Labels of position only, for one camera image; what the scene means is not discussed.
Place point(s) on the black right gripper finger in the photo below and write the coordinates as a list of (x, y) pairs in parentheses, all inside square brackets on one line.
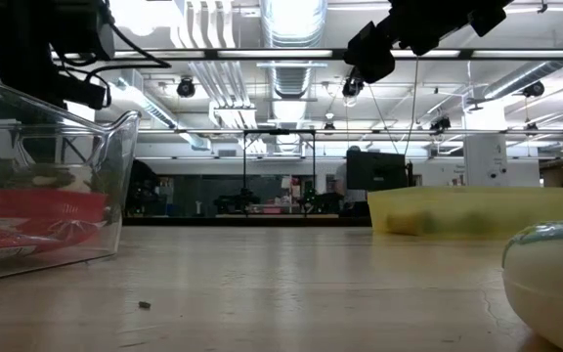
[(369, 54)]

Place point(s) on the teal frosted donut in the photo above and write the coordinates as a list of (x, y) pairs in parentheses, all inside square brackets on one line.
[(550, 283)]

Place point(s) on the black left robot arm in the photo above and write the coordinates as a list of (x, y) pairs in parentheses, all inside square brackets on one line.
[(22, 44)]

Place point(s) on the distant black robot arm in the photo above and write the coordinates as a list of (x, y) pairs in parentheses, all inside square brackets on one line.
[(237, 200), (318, 200)]

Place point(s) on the black monitor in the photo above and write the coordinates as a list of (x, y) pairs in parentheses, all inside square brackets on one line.
[(374, 171)]

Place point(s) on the white pillar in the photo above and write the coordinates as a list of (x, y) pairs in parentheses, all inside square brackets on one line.
[(486, 146)]

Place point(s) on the yellow translucent plastic bin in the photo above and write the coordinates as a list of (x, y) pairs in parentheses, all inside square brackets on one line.
[(467, 210)]

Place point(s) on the clear plastic container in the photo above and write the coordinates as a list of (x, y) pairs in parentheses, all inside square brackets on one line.
[(130, 171)]

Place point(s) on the small dark crumb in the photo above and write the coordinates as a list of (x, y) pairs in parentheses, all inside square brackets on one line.
[(144, 305)]

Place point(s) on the red plastic mesh basket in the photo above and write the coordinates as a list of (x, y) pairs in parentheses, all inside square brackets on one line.
[(42, 205)]

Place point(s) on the black ceiling camera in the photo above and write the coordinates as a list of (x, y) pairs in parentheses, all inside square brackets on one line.
[(351, 89), (534, 89), (440, 123), (186, 87)]

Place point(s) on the silver ventilation duct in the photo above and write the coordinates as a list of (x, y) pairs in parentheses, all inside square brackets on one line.
[(291, 78), (531, 73)]

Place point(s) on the distant black station frame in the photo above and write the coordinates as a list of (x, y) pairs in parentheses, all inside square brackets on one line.
[(279, 132)]

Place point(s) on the black aluminium rig frame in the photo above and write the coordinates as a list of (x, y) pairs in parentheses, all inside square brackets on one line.
[(242, 221)]

